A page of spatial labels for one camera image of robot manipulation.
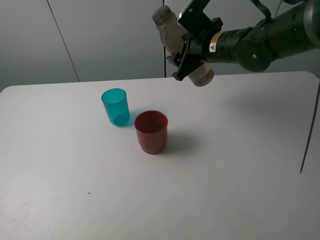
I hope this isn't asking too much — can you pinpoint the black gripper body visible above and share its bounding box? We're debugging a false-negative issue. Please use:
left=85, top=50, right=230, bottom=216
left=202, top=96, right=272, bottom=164
left=183, top=29, right=213, bottom=63

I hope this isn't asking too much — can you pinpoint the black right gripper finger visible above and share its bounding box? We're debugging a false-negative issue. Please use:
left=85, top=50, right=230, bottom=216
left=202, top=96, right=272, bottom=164
left=166, top=53, right=181, bottom=67

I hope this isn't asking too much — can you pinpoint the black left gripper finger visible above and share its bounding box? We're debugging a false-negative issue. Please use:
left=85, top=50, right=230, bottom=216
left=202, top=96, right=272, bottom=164
left=172, top=39, right=204, bottom=81

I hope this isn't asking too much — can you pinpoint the smoky brown plastic bottle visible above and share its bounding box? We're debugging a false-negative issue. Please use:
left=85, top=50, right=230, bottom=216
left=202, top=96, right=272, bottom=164
left=152, top=5, right=214, bottom=87

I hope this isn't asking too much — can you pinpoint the teal translucent plastic cup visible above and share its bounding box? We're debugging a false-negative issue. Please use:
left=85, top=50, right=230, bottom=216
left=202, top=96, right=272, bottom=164
left=101, top=88, right=130, bottom=127

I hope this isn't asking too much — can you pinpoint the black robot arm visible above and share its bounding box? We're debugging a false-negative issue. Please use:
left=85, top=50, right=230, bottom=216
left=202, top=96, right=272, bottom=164
left=167, top=0, right=320, bottom=81

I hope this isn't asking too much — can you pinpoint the red plastic cup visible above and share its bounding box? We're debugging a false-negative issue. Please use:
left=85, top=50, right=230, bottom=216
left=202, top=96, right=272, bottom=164
left=134, top=110, right=168, bottom=155

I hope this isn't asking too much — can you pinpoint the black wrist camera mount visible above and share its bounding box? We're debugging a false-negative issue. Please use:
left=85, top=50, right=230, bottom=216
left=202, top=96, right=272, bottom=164
left=177, top=0, right=223, bottom=41

